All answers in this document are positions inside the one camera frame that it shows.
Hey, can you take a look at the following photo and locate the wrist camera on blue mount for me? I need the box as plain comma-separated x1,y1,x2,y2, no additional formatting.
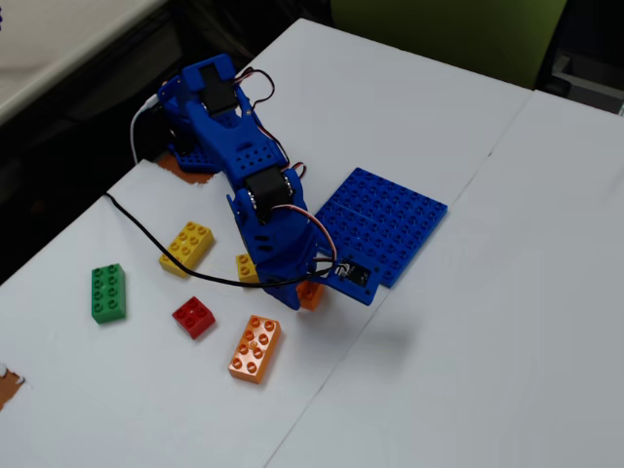
327,254,380,307

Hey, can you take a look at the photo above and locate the orange 2x4 toy brick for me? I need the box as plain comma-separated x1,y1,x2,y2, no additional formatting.
226,314,283,385

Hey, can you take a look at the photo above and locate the yellow 2x4 toy brick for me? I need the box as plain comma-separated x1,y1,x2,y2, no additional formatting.
158,220,216,280

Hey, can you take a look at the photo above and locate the blue 8x8 studded baseplate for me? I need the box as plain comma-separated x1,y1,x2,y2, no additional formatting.
314,167,449,290

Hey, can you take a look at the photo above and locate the green chair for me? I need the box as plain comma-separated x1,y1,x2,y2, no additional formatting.
330,0,570,91

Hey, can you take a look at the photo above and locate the white power cable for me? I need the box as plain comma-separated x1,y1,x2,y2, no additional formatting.
129,95,161,166

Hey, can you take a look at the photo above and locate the black camera cable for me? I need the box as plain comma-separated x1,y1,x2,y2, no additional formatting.
103,191,338,290

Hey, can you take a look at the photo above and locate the red 2x2 toy brick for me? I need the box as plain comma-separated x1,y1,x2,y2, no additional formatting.
171,295,217,341

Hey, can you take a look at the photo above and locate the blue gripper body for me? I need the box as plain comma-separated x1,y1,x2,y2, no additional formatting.
237,216,338,293

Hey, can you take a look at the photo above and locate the yellow 2x2 toy brick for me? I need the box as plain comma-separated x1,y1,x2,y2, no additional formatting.
234,252,260,285

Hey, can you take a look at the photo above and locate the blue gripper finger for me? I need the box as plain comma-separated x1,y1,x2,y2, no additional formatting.
264,281,303,312

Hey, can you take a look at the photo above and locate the red black servo wire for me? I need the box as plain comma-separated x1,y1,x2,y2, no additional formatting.
233,66,278,119
270,203,339,260

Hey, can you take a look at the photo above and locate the white desk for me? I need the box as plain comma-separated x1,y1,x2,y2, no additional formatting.
0,0,165,126

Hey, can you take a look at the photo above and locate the green 2x4 toy brick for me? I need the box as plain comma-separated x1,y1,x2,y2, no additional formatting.
90,262,128,325

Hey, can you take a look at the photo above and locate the orange 2x2 toy brick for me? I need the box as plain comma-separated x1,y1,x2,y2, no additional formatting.
295,279,327,312

